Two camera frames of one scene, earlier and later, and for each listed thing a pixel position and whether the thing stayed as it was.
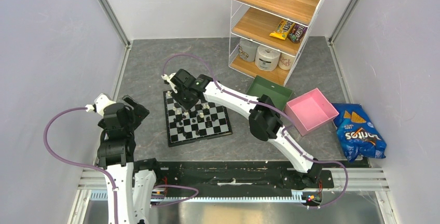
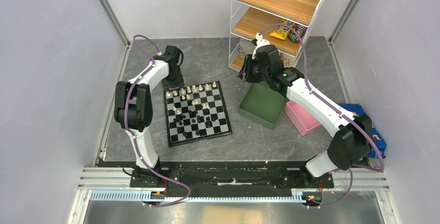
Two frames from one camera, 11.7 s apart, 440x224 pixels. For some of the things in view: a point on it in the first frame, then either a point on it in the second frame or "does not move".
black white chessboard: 204,121 does not move
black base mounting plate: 243,179 does not move
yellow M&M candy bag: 284,27 does not move
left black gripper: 138,113 → 178,83
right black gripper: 176,95 → 245,73
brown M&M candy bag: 297,32 does not move
